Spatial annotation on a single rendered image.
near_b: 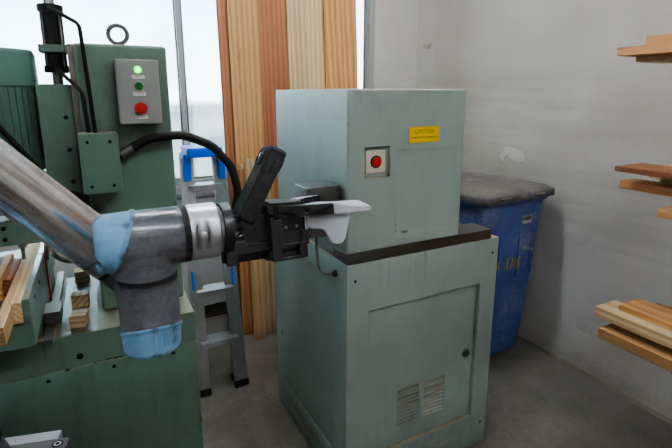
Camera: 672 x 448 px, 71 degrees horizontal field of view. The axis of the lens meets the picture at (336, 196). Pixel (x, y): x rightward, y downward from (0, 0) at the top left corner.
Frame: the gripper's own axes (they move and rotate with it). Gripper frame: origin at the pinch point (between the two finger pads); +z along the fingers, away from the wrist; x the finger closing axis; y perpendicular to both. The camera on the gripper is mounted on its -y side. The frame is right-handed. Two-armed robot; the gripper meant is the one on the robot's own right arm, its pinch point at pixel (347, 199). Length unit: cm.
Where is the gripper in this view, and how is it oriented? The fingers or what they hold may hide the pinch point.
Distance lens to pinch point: 73.3
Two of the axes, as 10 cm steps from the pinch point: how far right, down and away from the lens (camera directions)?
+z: 8.9, -1.0, 4.5
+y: 0.6, 9.9, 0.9
